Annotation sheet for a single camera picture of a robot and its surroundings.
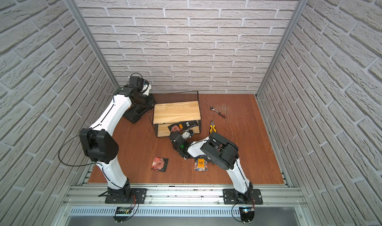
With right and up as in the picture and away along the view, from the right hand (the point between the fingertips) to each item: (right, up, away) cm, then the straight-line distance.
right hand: (170, 133), depth 95 cm
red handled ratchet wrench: (+28, +17, +15) cm, 36 cm away
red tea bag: (+3, +3, +3) cm, 5 cm away
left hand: (-8, +22, -7) cm, 24 cm away
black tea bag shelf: (+12, +5, +5) cm, 14 cm away
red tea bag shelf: (-4, -16, -10) cm, 19 cm away
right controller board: (+41, -35, -25) cm, 59 cm away
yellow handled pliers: (+28, +3, +5) cm, 29 cm away
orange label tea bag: (+20, -16, -11) cm, 28 cm away
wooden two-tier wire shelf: (+1, +16, -4) cm, 17 cm away
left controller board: (-20, -36, -23) cm, 47 cm away
